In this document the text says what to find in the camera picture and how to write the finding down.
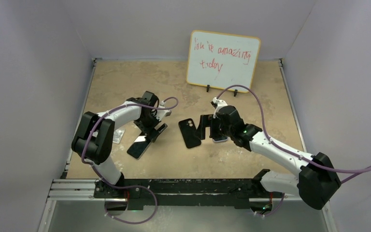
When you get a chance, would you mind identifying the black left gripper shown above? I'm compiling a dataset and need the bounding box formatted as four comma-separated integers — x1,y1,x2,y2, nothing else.
134,111,166,142

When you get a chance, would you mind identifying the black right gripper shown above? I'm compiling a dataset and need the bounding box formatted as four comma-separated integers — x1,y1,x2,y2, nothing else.
195,115,234,141

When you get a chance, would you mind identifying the silver phone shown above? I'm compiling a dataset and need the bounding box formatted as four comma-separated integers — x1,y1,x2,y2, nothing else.
127,135,151,160

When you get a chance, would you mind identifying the lavender phone case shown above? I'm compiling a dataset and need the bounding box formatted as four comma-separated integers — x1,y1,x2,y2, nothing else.
212,136,228,143

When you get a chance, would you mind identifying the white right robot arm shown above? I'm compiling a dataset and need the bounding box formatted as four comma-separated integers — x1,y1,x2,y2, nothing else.
196,105,342,210

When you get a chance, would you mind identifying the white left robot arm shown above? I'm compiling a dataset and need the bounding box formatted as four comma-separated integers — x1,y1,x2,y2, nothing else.
71,91,172,198

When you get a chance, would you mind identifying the small white card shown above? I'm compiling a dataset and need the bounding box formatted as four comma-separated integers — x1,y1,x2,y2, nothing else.
113,129,125,144

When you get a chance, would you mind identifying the yellow framed whiteboard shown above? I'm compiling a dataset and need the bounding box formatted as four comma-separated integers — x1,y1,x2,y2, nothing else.
186,30,261,93

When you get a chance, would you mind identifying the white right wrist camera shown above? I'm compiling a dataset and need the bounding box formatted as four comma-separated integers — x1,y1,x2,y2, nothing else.
211,97,228,118

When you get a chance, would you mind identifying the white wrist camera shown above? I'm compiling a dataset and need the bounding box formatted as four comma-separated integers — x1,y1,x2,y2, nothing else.
156,101,172,122
211,97,228,118

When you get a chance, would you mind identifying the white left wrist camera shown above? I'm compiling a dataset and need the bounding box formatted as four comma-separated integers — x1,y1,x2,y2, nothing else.
156,101,172,122

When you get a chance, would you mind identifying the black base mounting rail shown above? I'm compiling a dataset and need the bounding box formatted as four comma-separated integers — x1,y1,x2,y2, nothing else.
94,178,282,211

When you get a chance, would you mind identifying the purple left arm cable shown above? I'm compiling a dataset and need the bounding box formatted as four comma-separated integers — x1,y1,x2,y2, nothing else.
80,97,180,189

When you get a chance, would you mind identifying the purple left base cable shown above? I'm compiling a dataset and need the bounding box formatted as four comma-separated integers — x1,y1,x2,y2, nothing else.
104,186,159,225

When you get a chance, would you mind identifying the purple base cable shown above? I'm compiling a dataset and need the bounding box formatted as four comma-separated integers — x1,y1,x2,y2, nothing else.
253,193,285,219
104,186,159,225

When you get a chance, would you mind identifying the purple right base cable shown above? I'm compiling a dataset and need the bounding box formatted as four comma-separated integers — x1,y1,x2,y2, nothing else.
253,193,285,219

